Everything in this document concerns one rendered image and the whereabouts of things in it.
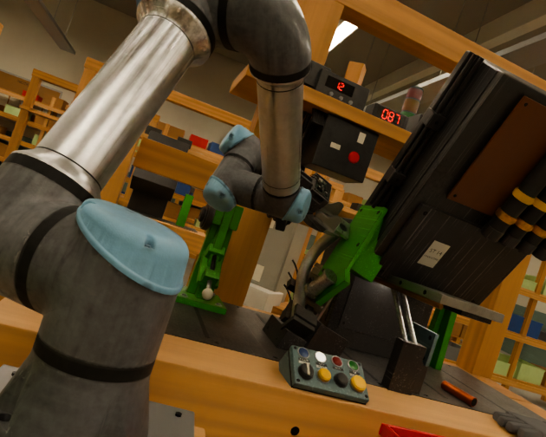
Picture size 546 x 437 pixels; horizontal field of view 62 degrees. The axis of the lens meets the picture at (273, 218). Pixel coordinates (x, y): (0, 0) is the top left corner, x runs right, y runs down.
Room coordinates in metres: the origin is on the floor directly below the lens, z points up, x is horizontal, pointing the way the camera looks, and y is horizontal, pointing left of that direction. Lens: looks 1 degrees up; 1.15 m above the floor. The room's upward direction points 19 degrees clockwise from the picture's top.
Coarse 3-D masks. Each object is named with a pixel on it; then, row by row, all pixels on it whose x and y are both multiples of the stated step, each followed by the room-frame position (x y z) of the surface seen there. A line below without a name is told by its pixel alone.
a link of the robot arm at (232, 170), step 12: (228, 156) 0.97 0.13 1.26; (240, 156) 0.97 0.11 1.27; (228, 168) 0.95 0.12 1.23; (240, 168) 0.96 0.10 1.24; (252, 168) 0.98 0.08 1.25; (216, 180) 0.93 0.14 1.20; (228, 180) 0.93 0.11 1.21; (240, 180) 0.93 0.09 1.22; (252, 180) 0.93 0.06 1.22; (204, 192) 0.94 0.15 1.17; (216, 192) 0.92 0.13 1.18; (228, 192) 0.93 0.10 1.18; (240, 192) 0.93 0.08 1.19; (216, 204) 0.95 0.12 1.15; (228, 204) 0.93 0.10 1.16; (240, 204) 0.95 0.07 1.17
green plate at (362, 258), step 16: (368, 208) 1.10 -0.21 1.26; (384, 208) 1.03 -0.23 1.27; (352, 224) 1.13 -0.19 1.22; (368, 224) 1.05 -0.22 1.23; (352, 240) 1.07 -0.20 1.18; (368, 240) 1.03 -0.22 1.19; (336, 256) 1.10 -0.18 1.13; (352, 256) 1.03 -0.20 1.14; (368, 256) 1.05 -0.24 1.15; (320, 272) 1.12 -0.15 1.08; (336, 272) 1.05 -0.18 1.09; (352, 272) 1.11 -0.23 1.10; (368, 272) 1.05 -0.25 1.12
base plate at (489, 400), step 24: (192, 312) 1.05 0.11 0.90; (240, 312) 1.23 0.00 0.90; (192, 336) 0.87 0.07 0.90; (216, 336) 0.92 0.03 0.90; (240, 336) 0.98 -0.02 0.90; (264, 336) 1.05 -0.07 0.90; (360, 360) 1.14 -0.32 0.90; (384, 360) 1.24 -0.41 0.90; (432, 384) 1.15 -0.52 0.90; (456, 384) 1.24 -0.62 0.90; (480, 384) 1.36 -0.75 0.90; (480, 408) 1.07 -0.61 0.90; (504, 408) 1.15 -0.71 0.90
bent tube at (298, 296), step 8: (344, 224) 1.12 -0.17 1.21; (336, 232) 1.09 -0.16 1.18; (344, 232) 1.10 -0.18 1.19; (320, 240) 1.15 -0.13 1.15; (328, 240) 1.13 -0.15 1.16; (312, 248) 1.16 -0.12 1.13; (320, 248) 1.15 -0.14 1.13; (312, 256) 1.16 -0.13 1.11; (304, 264) 1.15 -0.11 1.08; (312, 264) 1.16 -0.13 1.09; (304, 272) 1.14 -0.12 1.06; (296, 280) 1.12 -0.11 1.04; (304, 280) 1.12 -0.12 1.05; (296, 288) 1.10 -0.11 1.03; (296, 296) 1.07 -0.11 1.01; (304, 296) 1.08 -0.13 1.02; (304, 304) 1.06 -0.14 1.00
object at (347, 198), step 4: (344, 192) 8.71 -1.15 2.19; (348, 192) 8.51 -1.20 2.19; (340, 196) 8.37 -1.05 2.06; (344, 196) 8.66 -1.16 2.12; (348, 196) 8.48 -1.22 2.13; (352, 196) 8.50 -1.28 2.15; (356, 196) 8.52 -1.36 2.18; (340, 200) 8.33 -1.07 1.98; (344, 200) 8.59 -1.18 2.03; (348, 200) 8.49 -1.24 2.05; (352, 200) 8.51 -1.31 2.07; (356, 200) 8.53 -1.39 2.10; (360, 200) 8.55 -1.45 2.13; (364, 200) 8.66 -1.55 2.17; (344, 204) 8.35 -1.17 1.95; (348, 204) 8.37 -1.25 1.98; (364, 204) 8.62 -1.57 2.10; (316, 236) 8.81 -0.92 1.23; (320, 256) 8.37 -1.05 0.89; (320, 260) 8.38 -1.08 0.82
